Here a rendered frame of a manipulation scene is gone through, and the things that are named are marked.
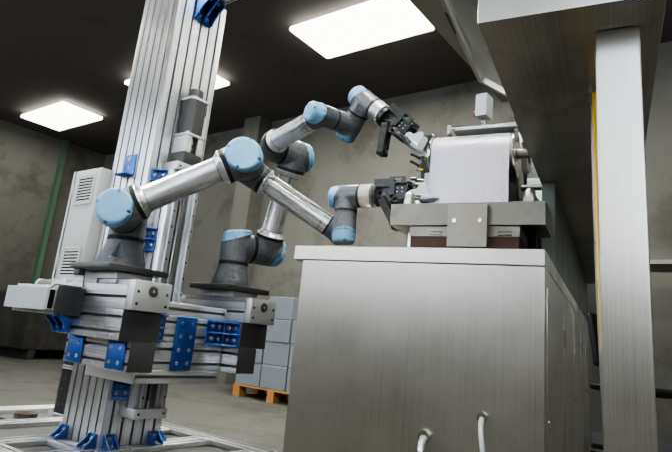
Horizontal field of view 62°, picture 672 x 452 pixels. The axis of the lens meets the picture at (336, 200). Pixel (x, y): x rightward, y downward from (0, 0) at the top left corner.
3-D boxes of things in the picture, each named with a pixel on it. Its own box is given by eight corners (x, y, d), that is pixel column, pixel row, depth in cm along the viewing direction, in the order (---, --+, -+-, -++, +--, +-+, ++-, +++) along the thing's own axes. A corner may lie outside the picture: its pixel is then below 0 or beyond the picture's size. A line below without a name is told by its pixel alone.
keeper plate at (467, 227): (448, 247, 143) (450, 206, 146) (487, 248, 139) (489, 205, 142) (445, 246, 141) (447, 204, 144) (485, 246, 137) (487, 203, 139)
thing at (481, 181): (427, 223, 169) (430, 165, 173) (507, 223, 158) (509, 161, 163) (427, 223, 168) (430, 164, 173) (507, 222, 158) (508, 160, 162)
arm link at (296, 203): (224, 177, 199) (338, 255, 197) (221, 169, 188) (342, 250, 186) (244, 152, 202) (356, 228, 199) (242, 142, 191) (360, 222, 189)
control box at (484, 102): (478, 122, 239) (478, 101, 242) (492, 120, 235) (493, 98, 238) (471, 117, 234) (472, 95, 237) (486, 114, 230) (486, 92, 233)
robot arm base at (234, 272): (202, 283, 220) (206, 258, 222) (230, 288, 232) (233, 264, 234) (229, 284, 211) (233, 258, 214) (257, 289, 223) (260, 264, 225)
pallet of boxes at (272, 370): (352, 407, 563) (360, 305, 588) (310, 410, 510) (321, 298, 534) (276, 394, 623) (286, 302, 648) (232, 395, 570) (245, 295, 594)
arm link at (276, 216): (239, 258, 234) (277, 133, 230) (270, 263, 242) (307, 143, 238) (250, 267, 224) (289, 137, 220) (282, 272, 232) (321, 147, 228)
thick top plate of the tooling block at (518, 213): (408, 237, 166) (409, 217, 167) (551, 237, 148) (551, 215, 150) (389, 225, 152) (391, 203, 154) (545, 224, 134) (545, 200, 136)
